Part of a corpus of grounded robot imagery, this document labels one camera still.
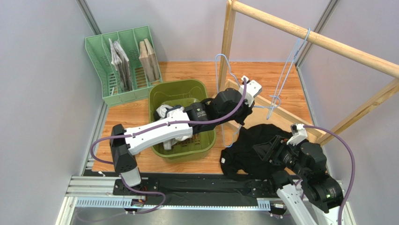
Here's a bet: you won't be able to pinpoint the light blue wire hanger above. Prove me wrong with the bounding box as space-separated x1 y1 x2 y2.
266 28 311 120
215 53 267 147

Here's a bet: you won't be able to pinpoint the black garment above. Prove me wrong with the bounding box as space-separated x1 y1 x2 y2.
220 124 292 181

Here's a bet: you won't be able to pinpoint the white tank top navy trim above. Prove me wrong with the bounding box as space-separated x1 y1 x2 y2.
155 104 192 151

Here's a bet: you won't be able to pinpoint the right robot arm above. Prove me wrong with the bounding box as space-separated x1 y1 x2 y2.
253 135 344 225

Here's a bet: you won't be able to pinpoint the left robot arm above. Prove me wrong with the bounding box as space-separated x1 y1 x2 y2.
110 86 257 188

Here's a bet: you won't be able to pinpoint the olive green plastic basket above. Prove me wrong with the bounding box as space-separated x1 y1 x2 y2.
148 79 216 163

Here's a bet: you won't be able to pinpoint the brown wooden boards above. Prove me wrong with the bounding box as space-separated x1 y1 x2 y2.
139 38 161 83

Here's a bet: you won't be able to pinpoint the wooden clothes rack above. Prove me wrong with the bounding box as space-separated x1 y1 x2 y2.
209 0 399 147

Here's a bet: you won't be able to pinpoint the folded newspapers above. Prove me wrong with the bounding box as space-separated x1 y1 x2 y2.
108 38 133 92

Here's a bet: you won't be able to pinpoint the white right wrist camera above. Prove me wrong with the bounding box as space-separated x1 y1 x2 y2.
287 124 308 146

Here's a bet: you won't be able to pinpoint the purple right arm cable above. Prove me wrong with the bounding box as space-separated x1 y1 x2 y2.
303 125 356 225

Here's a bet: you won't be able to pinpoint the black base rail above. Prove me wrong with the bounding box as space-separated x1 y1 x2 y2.
82 168 331 208

